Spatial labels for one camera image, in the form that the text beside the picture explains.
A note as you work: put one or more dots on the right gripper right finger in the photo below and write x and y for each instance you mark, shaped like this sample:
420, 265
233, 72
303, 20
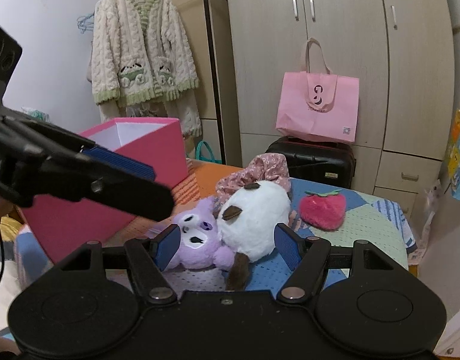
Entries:
307, 258

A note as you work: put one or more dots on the black suitcase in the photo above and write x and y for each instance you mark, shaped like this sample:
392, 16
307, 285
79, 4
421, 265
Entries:
328, 163

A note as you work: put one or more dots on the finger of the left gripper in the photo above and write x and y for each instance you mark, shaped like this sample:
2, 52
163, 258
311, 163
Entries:
78, 179
121, 162

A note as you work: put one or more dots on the colourful patchwork bed cover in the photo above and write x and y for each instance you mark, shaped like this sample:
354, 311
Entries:
370, 218

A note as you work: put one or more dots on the white brown plush toy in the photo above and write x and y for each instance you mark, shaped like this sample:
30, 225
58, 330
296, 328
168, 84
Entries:
246, 223

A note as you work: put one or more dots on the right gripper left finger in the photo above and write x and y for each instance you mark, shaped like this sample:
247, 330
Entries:
147, 259

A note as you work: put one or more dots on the pink paper shopping bag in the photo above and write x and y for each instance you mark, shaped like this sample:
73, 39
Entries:
318, 106

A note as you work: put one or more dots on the teal gift bag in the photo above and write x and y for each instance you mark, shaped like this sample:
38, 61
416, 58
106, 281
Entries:
204, 153

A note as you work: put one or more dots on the purple Kuromi plush toy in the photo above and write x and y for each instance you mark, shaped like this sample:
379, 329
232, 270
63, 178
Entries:
200, 246

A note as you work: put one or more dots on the red strawberry plush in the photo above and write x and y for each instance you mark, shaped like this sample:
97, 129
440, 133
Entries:
325, 211

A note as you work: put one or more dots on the pink cardboard storage box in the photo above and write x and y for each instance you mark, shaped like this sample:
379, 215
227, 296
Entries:
60, 227

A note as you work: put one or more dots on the pink floral fabric scrunchie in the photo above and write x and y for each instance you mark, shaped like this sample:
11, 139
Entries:
269, 166

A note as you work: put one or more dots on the beige wooden wardrobe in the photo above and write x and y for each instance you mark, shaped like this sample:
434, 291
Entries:
401, 51

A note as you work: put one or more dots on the cream knitted cardigan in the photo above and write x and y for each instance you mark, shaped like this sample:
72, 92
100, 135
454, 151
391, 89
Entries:
142, 63

